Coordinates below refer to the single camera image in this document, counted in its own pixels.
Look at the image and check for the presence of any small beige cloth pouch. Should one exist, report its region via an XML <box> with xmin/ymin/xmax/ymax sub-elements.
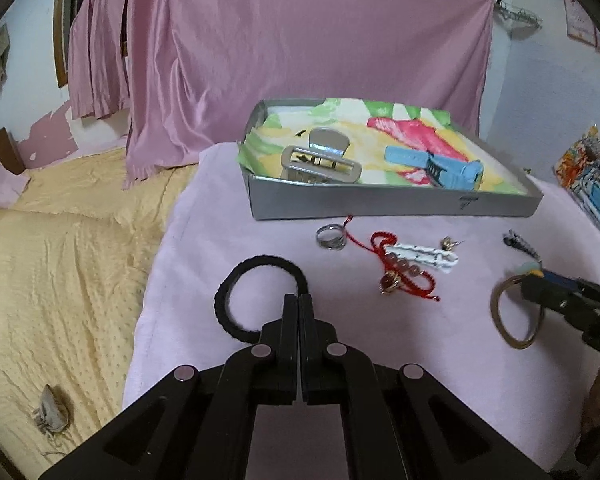
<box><xmin>32</xmin><ymin>384</ymin><xmax>74</xmax><ymax>447</ymax></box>

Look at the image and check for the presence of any blue smart watch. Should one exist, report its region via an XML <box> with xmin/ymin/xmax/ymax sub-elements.
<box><xmin>384</xmin><ymin>146</ymin><xmax>483</xmax><ymax>192</ymax></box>

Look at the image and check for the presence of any colourful woven bag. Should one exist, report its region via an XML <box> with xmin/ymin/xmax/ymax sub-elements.
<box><xmin>552</xmin><ymin>122</ymin><xmax>600</xmax><ymax>257</ymax></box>

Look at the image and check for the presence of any black white striped hair clip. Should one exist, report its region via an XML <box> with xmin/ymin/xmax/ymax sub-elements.
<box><xmin>502</xmin><ymin>230</ymin><xmax>543</xmax><ymax>264</ymax></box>

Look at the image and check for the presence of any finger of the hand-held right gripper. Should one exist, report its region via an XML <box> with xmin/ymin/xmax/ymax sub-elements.
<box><xmin>542</xmin><ymin>271</ymin><xmax>600</xmax><ymax>307</ymax></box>
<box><xmin>522</xmin><ymin>276</ymin><xmax>600</xmax><ymax>329</ymax></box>

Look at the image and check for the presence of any wire wall hook rack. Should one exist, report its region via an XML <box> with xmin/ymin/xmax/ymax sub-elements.
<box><xmin>492</xmin><ymin>0</ymin><xmax>544</xmax><ymax>37</ymax></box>

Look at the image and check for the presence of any gold ring with red stone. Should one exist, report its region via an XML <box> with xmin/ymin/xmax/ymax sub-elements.
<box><xmin>379</xmin><ymin>272</ymin><xmax>404</xmax><ymax>297</ymax></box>

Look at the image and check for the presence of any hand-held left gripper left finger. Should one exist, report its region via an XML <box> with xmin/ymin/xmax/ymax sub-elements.
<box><xmin>40</xmin><ymin>293</ymin><xmax>301</xmax><ymax>480</ymax></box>

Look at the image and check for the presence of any yellow dotted bedspread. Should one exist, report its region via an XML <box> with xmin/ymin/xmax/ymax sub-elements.
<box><xmin>0</xmin><ymin>147</ymin><xmax>201</xmax><ymax>467</ymax></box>

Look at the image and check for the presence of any pink wall calendar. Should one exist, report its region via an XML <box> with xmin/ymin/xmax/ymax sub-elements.
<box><xmin>562</xmin><ymin>0</ymin><xmax>600</xmax><ymax>59</ymax></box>

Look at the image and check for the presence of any brown wooden headboard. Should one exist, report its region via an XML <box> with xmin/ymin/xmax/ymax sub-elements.
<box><xmin>0</xmin><ymin>127</ymin><xmax>29</xmax><ymax>176</ymax></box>

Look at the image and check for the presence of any black hair tie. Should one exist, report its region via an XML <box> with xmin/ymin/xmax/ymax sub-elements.
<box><xmin>213</xmin><ymin>255</ymin><xmax>311</xmax><ymax>336</ymax></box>

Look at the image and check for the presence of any grey claw hair clip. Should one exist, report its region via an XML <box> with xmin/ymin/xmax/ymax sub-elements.
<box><xmin>280</xmin><ymin>128</ymin><xmax>363</xmax><ymax>186</ymax></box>

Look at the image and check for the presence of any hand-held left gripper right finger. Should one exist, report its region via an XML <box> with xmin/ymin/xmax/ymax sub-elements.
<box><xmin>299</xmin><ymin>293</ymin><xmax>552</xmax><ymax>480</ymax></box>

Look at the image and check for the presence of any grey shallow box tray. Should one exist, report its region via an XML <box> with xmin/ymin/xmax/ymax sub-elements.
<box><xmin>237</xmin><ymin>97</ymin><xmax>544</xmax><ymax>222</ymax></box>

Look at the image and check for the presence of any brown hair tie with bead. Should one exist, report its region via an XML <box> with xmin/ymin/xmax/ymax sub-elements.
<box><xmin>490</xmin><ymin>260</ymin><xmax>544</xmax><ymax>350</ymax></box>

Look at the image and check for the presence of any red string beaded bracelet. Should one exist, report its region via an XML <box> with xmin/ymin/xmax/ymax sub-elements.
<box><xmin>341</xmin><ymin>215</ymin><xmax>441</xmax><ymax>303</ymax></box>

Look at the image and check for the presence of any silver ring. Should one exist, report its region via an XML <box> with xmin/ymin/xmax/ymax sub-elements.
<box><xmin>316</xmin><ymin>225</ymin><xmax>347</xmax><ymax>251</ymax></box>

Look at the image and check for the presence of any colourful floral cloth liner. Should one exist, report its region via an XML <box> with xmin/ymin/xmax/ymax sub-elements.
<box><xmin>236</xmin><ymin>97</ymin><xmax>533</xmax><ymax>196</ymax></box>

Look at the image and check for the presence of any tied pink curtain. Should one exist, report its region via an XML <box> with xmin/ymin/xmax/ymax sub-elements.
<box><xmin>67</xmin><ymin>0</ymin><xmax>132</xmax><ymax>121</ymax></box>

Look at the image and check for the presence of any wooden window frame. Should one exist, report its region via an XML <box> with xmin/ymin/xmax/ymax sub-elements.
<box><xmin>52</xmin><ymin>0</ymin><xmax>77</xmax><ymax>89</ymax></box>

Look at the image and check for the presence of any large pink curtain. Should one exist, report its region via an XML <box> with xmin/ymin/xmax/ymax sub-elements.
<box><xmin>124</xmin><ymin>0</ymin><xmax>496</xmax><ymax>191</ymax></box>

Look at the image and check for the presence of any pink blanket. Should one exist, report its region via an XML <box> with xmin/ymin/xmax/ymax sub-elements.
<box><xmin>122</xmin><ymin>142</ymin><xmax>600</xmax><ymax>480</ymax></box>

